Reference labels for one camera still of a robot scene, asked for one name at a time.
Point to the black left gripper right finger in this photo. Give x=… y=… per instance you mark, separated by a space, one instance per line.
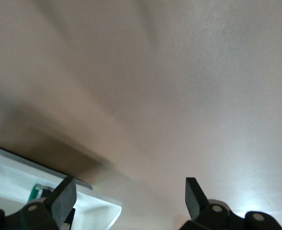
x=193 y=198

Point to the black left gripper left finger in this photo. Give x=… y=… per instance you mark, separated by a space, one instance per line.
x=64 y=198

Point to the green push button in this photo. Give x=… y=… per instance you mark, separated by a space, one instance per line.
x=33 y=192

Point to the brown table mat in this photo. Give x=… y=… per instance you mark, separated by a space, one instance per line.
x=179 y=95

